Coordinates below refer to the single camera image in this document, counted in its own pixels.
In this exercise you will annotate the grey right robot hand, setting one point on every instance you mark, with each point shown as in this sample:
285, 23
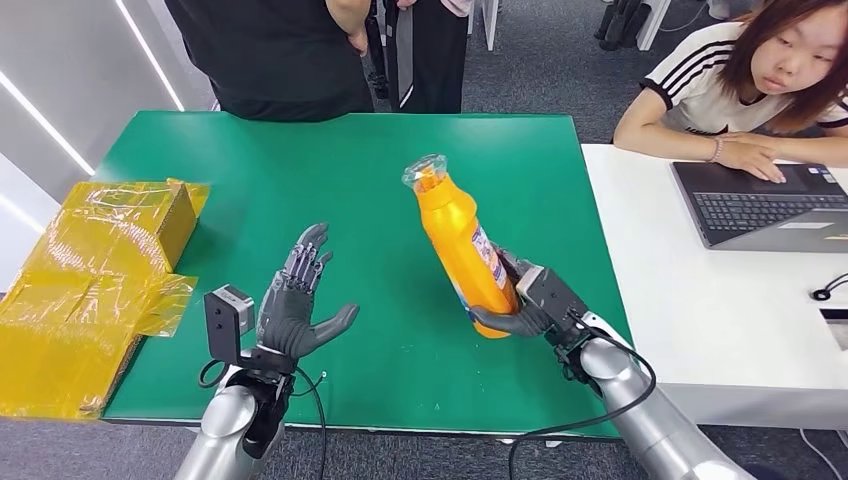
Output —
517, 324

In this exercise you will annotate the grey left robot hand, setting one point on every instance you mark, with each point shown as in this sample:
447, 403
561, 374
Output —
288, 318

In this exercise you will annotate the orange detergent bottle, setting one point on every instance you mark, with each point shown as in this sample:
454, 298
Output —
457, 245

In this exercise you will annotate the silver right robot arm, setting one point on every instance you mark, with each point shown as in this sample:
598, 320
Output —
649, 417

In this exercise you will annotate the green table mat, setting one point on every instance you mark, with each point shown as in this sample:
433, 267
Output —
371, 199

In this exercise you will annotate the yellow taped cardboard box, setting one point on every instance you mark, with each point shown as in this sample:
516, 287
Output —
79, 291

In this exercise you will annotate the white desk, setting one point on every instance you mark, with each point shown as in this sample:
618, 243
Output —
729, 318

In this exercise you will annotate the dark grey laptop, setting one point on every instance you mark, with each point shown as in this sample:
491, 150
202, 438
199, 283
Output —
762, 208

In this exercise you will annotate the standing person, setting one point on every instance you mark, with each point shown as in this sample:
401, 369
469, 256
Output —
437, 60

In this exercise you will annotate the seated person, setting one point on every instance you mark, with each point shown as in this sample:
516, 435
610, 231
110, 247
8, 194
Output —
702, 86

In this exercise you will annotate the white table leg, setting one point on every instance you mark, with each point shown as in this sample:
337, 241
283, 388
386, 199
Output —
649, 26
489, 23

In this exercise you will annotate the black chair base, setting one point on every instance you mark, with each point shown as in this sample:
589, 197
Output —
616, 26

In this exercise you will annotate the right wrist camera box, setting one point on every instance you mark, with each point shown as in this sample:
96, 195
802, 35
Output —
553, 298

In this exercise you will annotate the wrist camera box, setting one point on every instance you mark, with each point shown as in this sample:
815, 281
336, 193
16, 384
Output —
222, 324
553, 298

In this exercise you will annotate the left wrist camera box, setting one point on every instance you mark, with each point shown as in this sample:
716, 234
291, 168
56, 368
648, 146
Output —
222, 324

